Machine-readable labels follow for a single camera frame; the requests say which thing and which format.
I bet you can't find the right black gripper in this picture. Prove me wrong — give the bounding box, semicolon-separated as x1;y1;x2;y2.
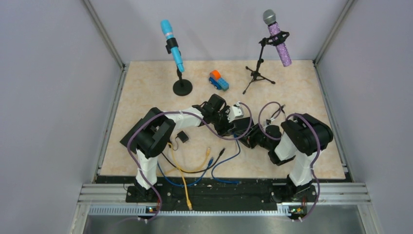
234;123;272;151

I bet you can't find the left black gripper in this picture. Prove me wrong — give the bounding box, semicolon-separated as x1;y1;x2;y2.
211;106;236;137

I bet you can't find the small black ribbed network switch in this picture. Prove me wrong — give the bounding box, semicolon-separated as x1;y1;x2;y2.
231;117;254;136

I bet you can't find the small black wall plug adapter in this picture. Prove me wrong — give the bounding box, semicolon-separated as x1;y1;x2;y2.
169;131;189;151

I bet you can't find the large black network switch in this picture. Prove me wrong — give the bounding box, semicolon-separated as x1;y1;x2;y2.
120;118;144;154

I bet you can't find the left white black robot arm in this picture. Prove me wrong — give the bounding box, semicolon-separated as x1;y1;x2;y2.
120;94;253;202

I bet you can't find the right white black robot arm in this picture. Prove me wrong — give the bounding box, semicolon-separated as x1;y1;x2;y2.
240;114;334;201

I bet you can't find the orange blue toy truck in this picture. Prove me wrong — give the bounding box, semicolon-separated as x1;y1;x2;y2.
208;70;229;91

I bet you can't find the black round-base microphone stand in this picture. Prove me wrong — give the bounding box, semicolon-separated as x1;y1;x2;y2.
172;68;193;97

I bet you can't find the black tripod microphone stand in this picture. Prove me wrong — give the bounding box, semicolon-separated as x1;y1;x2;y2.
243;31;290;95

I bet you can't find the cyan microphone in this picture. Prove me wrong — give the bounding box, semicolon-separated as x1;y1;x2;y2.
160;19;185;73

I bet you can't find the purple glitter microphone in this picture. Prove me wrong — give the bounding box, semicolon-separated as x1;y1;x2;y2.
263;9;292;67

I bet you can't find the black power adapter with cord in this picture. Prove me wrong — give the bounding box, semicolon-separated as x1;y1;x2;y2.
265;104;286;125

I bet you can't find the black ethernet cable loose end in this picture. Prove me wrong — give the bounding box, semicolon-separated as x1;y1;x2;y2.
161;148;226;175

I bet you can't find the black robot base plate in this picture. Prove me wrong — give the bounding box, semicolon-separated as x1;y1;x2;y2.
95;175;319;214

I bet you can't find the aluminium frame rail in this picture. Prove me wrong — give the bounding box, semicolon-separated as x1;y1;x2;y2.
70;181;383;234

